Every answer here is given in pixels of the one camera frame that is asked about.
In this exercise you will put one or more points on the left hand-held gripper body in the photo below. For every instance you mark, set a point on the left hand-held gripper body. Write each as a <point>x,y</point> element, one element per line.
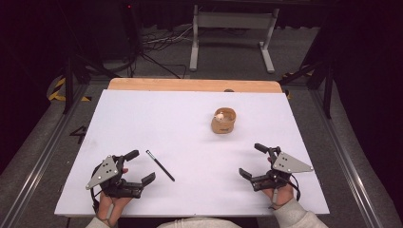
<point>106,172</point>

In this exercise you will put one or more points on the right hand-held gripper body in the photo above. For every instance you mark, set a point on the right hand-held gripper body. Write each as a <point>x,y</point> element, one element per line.
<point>290,165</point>

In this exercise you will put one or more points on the black pen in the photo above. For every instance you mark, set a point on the black pen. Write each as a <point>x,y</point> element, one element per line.
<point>160,166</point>

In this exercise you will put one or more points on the wooden pen holder cup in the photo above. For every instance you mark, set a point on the wooden pen holder cup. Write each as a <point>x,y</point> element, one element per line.
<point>223,126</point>

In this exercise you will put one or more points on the person's right hand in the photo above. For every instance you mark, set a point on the person's right hand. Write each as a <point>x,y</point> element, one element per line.
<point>282,194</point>

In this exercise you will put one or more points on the person's left hand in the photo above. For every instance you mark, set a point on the person's left hand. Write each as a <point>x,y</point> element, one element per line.
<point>109,207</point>

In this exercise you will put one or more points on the small white item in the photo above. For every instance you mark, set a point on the small white item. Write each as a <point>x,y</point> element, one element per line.
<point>219,117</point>

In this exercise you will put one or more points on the white table board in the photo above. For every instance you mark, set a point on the white table board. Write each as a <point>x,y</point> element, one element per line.
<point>177,126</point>

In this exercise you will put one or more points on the yellow black floor tape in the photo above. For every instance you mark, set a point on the yellow black floor tape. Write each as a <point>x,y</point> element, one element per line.
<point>288,94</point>
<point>58,95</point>

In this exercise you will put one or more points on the person's torso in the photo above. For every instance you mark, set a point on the person's torso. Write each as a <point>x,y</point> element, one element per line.
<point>198,223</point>

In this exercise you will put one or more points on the black tripod stand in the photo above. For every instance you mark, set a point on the black tripod stand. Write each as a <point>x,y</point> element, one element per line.
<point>68,82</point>
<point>328,88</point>

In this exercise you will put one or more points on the wooden table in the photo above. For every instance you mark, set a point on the wooden table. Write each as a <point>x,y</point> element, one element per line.
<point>190,85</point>

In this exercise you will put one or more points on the black equipment with red light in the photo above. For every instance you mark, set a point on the black equipment with red light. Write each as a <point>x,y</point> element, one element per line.
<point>130,28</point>

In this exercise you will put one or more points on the grey metal stand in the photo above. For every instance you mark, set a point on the grey metal stand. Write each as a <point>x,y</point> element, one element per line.
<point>234,20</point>

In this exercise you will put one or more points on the aluminium floor rail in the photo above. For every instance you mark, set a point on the aluminium floor rail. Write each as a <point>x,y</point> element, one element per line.
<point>342,152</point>
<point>41,158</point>

